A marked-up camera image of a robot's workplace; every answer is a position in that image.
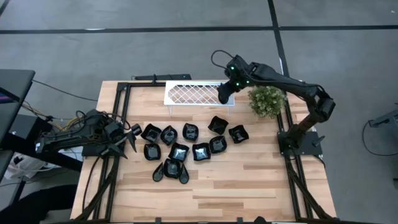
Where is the white wire rack shelf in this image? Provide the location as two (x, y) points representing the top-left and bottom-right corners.
(163, 80), (236, 116)

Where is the black power strip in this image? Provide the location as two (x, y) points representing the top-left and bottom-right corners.
(132, 73), (193, 82)

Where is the grey stand base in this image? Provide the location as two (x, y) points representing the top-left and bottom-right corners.
(369, 107), (398, 129)

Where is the black aluminium table frame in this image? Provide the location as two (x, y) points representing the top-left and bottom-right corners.
(73, 80), (338, 223)

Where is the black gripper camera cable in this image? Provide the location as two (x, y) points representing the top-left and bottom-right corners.
(210, 49), (236, 71)

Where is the black square mini plate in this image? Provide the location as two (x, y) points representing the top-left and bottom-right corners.
(140, 123), (162, 143)
(207, 115), (229, 136)
(228, 124), (250, 144)
(192, 142), (212, 162)

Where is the white bag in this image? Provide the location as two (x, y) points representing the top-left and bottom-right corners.
(4, 152), (85, 180)

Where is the person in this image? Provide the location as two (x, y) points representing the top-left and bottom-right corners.
(0, 184), (78, 224)

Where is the black floor cable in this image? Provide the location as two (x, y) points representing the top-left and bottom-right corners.
(30, 79), (99, 103)
(361, 119), (398, 157)

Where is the black desk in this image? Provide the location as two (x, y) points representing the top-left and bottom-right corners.
(0, 68), (37, 184)

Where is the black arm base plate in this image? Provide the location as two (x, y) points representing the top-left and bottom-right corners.
(277, 130), (326, 157)

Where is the yellow and black cable bundle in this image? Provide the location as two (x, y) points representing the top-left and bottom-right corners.
(21, 101), (94, 134)

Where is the green potted plant black pot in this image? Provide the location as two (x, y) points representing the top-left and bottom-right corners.
(248, 85), (287, 119)

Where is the computer screen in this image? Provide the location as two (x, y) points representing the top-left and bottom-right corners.
(0, 91), (16, 105)

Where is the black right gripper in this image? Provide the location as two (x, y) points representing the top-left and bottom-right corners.
(221, 54), (256, 95)

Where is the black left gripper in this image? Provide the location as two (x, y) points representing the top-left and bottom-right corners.
(99, 120), (143, 159)

